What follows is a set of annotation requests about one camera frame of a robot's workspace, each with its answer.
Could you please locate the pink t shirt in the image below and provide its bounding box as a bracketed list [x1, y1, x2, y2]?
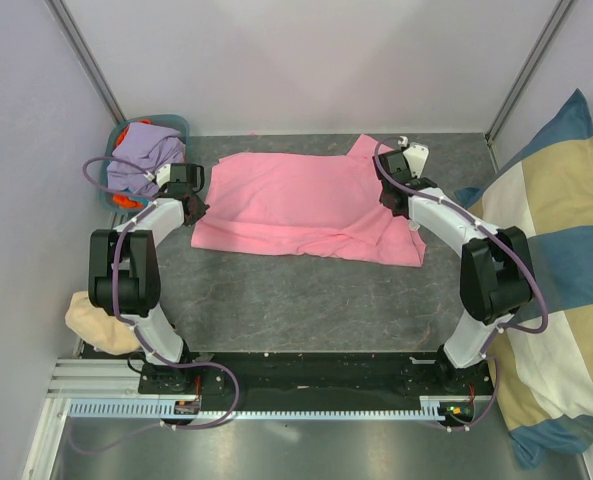
[191, 135, 426, 268]

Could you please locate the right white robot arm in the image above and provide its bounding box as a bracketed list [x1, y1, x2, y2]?
[374, 147, 535, 394]

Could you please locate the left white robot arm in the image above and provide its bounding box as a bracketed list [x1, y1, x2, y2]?
[88, 160, 209, 393]

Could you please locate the lilac t shirt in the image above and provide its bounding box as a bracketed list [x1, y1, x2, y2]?
[107, 122, 185, 197]

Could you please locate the teal plastic laundry basket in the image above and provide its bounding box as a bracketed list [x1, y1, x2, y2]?
[99, 115, 189, 214]

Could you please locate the orange t shirt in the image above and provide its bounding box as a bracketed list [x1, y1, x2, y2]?
[112, 125, 144, 209]

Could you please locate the beige cloth bag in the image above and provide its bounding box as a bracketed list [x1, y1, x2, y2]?
[65, 291, 140, 356]

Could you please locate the blue cream checked pillow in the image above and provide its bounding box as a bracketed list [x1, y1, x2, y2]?
[458, 91, 593, 468]

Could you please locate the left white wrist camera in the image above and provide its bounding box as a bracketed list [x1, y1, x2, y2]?
[144, 164, 172, 188]

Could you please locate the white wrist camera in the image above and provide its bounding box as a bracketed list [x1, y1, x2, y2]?
[397, 136, 429, 177]
[144, 164, 172, 188]

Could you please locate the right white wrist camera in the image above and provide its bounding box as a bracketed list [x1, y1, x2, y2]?
[397, 136, 429, 177]

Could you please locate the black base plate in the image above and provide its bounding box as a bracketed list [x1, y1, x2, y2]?
[138, 352, 493, 410]

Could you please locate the left aluminium frame post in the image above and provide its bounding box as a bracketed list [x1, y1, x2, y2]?
[45, 0, 126, 124]

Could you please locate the aluminium frame post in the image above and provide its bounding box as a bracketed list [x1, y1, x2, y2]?
[45, 0, 126, 124]
[485, 0, 576, 147]

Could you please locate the right aluminium frame post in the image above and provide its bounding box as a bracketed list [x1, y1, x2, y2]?
[485, 0, 576, 147]

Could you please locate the light blue cable duct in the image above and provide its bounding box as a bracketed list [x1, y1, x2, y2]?
[69, 398, 473, 421]

